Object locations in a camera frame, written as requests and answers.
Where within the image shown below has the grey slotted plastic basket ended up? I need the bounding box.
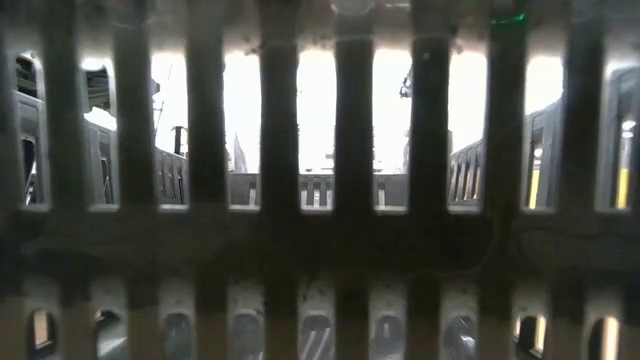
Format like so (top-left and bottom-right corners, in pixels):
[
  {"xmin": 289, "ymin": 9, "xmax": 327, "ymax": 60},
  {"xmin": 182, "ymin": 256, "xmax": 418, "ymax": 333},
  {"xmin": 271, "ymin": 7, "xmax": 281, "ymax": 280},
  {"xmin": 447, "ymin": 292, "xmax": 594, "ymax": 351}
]
[{"xmin": 0, "ymin": 0, "xmax": 640, "ymax": 360}]

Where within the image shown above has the black overhead camera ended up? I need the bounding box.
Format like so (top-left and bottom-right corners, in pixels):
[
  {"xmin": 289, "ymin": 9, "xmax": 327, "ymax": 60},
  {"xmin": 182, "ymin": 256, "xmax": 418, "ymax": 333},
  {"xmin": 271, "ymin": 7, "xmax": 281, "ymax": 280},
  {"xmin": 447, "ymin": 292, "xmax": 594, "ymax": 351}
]
[{"xmin": 398, "ymin": 67, "xmax": 414, "ymax": 99}]

